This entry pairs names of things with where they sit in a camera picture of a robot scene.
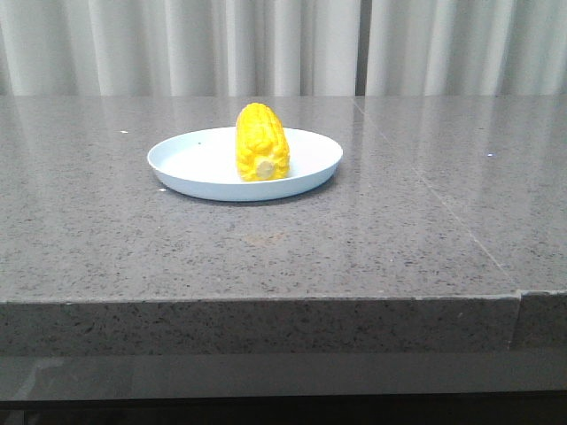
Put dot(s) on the white pleated curtain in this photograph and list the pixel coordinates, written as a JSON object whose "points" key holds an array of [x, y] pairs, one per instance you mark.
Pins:
{"points": [[283, 48]]}

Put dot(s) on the yellow plastic corn cob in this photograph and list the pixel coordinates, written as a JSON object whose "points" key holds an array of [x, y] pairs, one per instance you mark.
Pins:
{"points": [[262, 150]]}

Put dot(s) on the light blue round plate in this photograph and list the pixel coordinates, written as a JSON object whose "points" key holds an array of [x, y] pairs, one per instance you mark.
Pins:
{"points": [[202, 164]]}

